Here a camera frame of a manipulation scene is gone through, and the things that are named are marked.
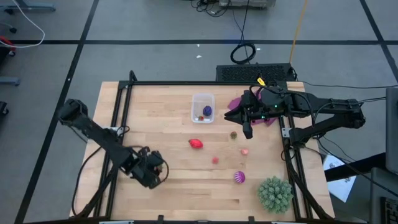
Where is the grey cabinet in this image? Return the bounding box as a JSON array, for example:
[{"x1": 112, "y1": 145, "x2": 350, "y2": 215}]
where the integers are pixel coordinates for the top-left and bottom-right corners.
[{"x1": 385, "y1": 86, "x2": 398, "y2": 175}]

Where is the dark grey desk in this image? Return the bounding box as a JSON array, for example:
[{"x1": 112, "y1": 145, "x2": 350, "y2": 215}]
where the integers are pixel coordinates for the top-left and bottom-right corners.
[{"x1": 369, "y1": 167, "x2": 398, "y2": 224}]

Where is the red tomato toy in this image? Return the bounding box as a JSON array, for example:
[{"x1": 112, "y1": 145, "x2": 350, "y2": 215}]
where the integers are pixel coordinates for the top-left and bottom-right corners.
[{"x1": 188, "y1": 138, "x2": 204, "y2": 150}]

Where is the grey power box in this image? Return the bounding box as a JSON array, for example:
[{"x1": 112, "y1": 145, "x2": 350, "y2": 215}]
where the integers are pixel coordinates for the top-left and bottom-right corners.
[{"x1": 218, "y1": 0, "x2": 277, "y2": 8}]

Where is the grey furniture leg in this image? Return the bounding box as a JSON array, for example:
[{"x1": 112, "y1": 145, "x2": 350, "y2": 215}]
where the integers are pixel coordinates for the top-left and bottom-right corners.
[
  {"x1": 0, "y1": 0, "x2": 57, "y2": 14},
  {"x1": 0, "y1": 77, "x2": 21, "y2": 86}
]

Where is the clear plastic tupperware container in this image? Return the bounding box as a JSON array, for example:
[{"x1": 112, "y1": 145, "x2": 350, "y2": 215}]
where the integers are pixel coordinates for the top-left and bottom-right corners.
[{"x1": 190, "y1": 92, "x2": 216, "y2": 124}]

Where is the black floor cable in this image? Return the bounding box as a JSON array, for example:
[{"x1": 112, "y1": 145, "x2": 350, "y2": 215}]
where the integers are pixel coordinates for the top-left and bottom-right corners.
[
  {"x1": 357, "y1": 96, "x2": 387, "y2": 105},
  {"x1": 298, "y1": 79, "x2": 398, "y2": 90}
]

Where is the black flat bar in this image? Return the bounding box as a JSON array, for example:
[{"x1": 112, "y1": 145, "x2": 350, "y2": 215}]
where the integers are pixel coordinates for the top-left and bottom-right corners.
[{"x1": 325, "y1": 151, "x2": 387, "y2": 183}]

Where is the black cable tangle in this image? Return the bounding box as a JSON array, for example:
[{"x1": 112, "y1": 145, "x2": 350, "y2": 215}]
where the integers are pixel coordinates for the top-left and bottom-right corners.
[{"x1": 190, "y1": 0, "x2": 233, "y2": 18}]

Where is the black hanging cable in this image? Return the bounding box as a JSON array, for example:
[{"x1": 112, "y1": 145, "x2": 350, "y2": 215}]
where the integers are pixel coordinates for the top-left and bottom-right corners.
[{"x1": 229, "y1": 0, "x2": 257, "y2": 65}]

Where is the white printed paper sheet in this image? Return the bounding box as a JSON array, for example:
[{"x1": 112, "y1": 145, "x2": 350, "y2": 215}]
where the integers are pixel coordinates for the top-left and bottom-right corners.
[{"x1": 323, "y1": 154, "x2": 357, "y2": 203}]

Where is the white cable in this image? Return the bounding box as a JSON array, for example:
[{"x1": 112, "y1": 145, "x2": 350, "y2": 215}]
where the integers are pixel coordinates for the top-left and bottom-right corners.
[{"x1": 0, "y1": 0, "x2": 46, "y2": 49}]

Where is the black perforated computer case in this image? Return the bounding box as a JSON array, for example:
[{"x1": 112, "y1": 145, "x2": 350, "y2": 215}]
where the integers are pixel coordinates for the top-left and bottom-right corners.
[{"x1": 215, "y1": 62, "x2": 297, "y2": 83}]

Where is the purple white striped onion toy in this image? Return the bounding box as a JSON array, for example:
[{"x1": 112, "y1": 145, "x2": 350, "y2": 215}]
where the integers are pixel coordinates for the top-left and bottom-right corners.
[{"x1": 233, "y1": 170, "x2": 246, "y2": 185}]

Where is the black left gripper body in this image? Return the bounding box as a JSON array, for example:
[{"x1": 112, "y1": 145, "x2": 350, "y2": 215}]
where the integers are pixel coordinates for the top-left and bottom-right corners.
[{"x1": 126, "y1": 149, "x2": 158, "y2": 183}]

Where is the magenta cloth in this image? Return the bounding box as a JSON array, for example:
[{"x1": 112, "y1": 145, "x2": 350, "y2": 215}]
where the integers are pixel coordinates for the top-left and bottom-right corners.
[{"x1": 227, "y1": 88, "x2": 278, "y2": 127}]

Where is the black metal table frame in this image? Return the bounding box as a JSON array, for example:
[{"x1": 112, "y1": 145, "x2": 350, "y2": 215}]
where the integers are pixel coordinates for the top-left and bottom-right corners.
[{"x1": 70, "y1": 70, "x2": 335, "y2": 224}]

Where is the red object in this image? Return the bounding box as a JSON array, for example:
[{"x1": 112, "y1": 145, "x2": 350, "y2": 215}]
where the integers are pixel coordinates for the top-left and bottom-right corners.
[{"x1": 0, "y1": 35, "x2": 17, "y2": 53}]

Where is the yellow cable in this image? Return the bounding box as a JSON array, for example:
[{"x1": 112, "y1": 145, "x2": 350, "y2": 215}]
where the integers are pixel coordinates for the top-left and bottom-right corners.
[{"x1": 288, "y1": 0, "x2": 309, "y2": 64}]

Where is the black arm base cable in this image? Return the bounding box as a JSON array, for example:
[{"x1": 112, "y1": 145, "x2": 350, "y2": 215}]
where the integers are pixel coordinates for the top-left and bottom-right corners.
[{"x1": 71, "y1": 144, "x2": 105, "y2": 218}]

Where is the green artificial succulent plant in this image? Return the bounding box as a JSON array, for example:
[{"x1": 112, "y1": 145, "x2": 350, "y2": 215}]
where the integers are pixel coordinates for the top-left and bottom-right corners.
[{"x1": 257, "y1": 175, "x2": 294, "y2": 215}]

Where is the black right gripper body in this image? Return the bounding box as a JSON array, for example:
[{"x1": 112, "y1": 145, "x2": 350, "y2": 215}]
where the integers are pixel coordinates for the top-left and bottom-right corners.
[{"x1": 241, "y1": 90, "x2": 280, "y2": 125}]

